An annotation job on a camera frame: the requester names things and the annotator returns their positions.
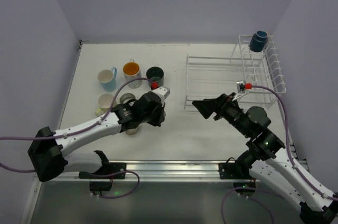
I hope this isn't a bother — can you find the cream and brown cup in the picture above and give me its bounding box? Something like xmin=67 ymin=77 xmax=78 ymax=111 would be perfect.
xmin=119 ymin=92 xmax=136 ymax=105

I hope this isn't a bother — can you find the olive grey cup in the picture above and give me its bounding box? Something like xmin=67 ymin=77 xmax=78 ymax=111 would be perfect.
xmin=125 ymin=127 xmax=138 ymax=136

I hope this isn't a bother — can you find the dark teal mug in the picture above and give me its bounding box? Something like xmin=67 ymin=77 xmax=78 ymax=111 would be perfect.
xmin=146 ymin=67 xmax=164 ymax=86

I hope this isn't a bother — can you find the white floral mug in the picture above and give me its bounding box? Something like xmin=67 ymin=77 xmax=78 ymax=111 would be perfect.
xmin=123 ymin=59 xmax=142 ymax=89

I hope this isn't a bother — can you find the light green mug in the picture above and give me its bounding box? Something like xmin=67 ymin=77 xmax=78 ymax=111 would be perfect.
xmin=95 ymin=93 xmax=114 ymax=117

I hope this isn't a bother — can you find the light blue mug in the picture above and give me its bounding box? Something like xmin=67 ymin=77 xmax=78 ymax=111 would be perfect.
xmin=97 ymin=67 xmax=117 ymax=92

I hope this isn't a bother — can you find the dark blue cup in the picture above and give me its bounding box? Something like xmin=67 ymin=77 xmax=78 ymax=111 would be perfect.
xmin=249 ymin=30 xmax=268 ymax=52

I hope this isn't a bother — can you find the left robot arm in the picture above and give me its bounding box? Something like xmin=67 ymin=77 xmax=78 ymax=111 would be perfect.
xmin=28 ymin=87 xmax=170 ymax=182

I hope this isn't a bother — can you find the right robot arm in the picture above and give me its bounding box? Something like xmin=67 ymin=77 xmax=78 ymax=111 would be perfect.
xmin=192 ymin=94 xmax=337 ymax=223

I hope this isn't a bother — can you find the right controller box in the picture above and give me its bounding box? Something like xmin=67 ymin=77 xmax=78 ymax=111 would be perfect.
xmin=233 ymin=182 xmax=256 ymax=197

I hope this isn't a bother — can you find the controller box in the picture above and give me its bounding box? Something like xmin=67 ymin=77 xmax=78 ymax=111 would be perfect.
xmin=89 ymin=182 xmax=112 ymax=194
xmin=233 ymin=182 xmax=256 ymax=197

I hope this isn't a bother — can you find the left controller box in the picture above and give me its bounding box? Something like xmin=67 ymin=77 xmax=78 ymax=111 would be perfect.
xmin=89 ymin=182 xmax=112 ymax=194

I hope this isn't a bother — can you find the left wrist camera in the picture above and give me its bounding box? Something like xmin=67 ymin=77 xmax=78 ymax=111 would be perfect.
xmin=152 ymin=86 xmax=171 ymax=100

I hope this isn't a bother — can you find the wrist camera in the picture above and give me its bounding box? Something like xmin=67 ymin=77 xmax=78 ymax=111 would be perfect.
xmin=152 ymin=86 xmax=171 ymax=100
xmin=233 ymin=81 xmax=252 ymax=100

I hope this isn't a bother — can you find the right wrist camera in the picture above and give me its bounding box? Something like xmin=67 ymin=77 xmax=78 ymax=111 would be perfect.
xmin=233 ymin=81 xmax=252 ymax=100

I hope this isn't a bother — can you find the flat white wire rack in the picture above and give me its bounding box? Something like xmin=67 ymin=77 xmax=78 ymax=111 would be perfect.
xmin=184 ymin=54 xmax=273 ymax=114

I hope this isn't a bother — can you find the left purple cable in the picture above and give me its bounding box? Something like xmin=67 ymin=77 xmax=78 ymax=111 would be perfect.
xmin=0 ymin=77 xmax=159 ymax=199

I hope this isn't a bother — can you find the purple cable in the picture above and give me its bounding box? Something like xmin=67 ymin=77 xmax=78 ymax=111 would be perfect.
xmin=221 ymin=83 xmax=338 ymax=224
xmin=0 ymin=77 xmax=159 ymax=199

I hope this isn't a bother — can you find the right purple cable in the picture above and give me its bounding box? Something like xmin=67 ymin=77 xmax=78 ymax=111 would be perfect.
xmin=221 ymin=83 xmax=338 ymax=224

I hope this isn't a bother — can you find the tall white wire rack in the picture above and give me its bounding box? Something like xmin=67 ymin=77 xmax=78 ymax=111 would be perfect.
xmin=236 ymin=35 xmax=286 ymax=109

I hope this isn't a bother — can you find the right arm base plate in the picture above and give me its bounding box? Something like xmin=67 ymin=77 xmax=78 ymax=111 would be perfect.
xmin=218 ymin=151 xmax=256 ymax=180

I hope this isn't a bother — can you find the aluminium mounting rail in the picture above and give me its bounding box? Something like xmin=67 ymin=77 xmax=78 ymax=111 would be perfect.
xmin=33 ymin=158 xmax=309 ymax=182

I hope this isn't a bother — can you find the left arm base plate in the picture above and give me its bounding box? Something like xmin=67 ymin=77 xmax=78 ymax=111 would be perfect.
xmin=78 ymin=162 xmax=127 ymax=180

